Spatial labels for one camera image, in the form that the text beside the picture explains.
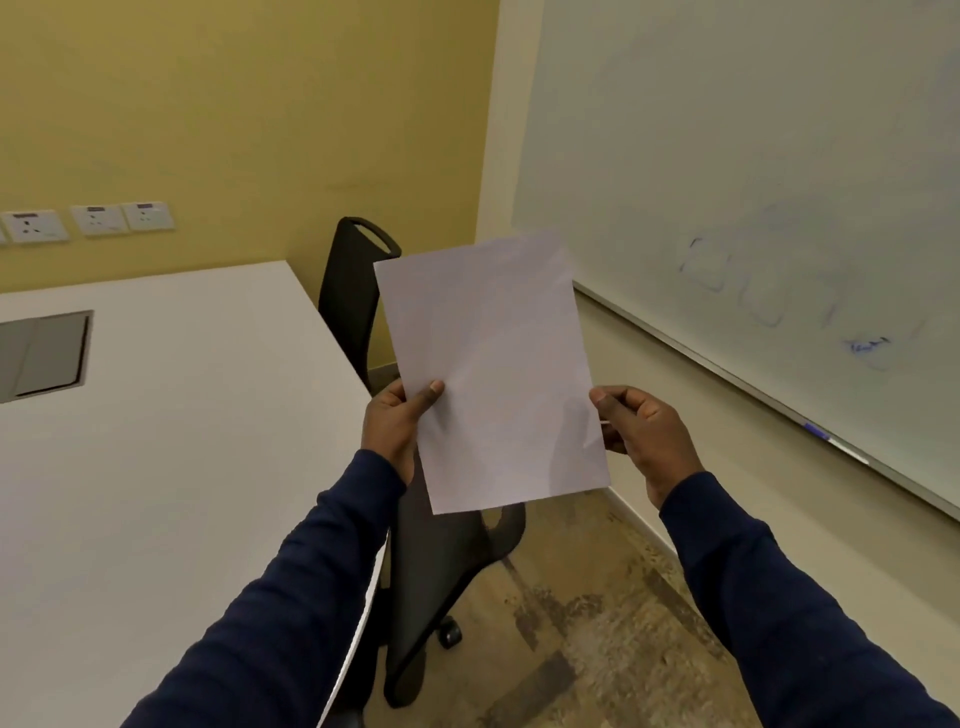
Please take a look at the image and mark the person's right hand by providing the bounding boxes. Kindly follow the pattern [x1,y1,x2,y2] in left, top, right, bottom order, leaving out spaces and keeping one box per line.
[589,385,706,511]

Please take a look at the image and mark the white paper sheet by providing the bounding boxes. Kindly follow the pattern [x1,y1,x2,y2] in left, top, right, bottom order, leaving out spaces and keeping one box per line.
[372,229,612,516]

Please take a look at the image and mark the person's left hand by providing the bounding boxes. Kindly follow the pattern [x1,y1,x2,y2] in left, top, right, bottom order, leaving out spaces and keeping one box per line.
[360,378,446,486]

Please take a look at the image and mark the person's left forearm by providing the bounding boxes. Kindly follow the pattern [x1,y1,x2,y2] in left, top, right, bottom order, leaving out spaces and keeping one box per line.
[120,448,408,728]

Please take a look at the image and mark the white wall socket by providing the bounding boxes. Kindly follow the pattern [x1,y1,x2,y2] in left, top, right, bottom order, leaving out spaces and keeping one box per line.
[69,204,131,238]
[121,200,177,233]
[0,209,71,246]

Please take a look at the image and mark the grey table cable hatch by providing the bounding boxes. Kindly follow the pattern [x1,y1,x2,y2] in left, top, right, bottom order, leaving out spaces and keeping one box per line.
[0,309,95,405]

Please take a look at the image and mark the blue whiteboard marker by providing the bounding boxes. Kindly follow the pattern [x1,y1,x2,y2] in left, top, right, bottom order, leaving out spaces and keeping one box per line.
[801,421,871,466]

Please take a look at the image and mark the person's right forearm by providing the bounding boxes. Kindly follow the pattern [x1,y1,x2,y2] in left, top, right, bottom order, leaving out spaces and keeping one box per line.
[658,471,960,728]

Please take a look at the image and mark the black office chair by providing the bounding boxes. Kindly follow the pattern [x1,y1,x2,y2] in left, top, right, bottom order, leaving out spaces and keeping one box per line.
[317,216,528,710]

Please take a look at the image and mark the white whiteboard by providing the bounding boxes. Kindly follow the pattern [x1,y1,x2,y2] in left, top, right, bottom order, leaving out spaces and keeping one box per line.
[511,0,960,523]

